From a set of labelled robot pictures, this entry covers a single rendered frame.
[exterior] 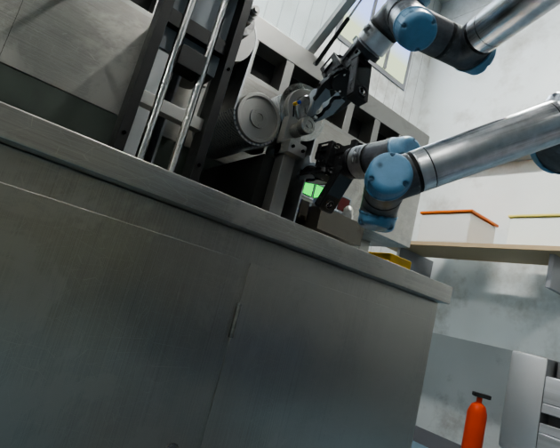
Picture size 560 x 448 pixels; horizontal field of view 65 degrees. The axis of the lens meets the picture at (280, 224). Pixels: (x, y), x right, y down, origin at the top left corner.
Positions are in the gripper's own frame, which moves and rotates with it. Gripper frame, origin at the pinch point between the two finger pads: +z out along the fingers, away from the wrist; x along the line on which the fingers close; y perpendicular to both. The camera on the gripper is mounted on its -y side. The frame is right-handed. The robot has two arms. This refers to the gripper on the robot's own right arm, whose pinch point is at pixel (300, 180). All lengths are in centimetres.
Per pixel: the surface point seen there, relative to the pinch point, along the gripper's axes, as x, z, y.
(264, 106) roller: 17.3, -2.4, 11.9
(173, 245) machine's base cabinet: 39, -29, -29
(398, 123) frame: -62, 30, 53
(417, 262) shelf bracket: -256, 160, 37
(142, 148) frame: 44.2, -15.0, -13.1
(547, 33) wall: -280, 91, 259
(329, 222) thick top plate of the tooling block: -7.5, -6.5, -9.5
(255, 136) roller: 17.4, -2.4, 3.9
